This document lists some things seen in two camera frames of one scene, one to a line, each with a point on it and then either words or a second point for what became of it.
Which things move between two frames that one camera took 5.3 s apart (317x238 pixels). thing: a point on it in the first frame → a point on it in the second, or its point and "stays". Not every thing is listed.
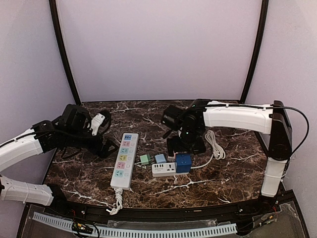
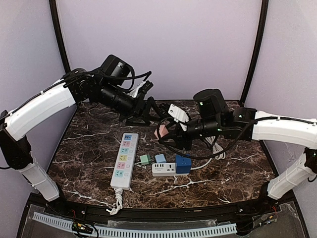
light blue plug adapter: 160,158 stays
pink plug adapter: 170,159 → 163,130
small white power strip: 163,169 stays
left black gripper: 102,147 → 138,109
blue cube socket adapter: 183,162 stays
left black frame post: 66,53 stays
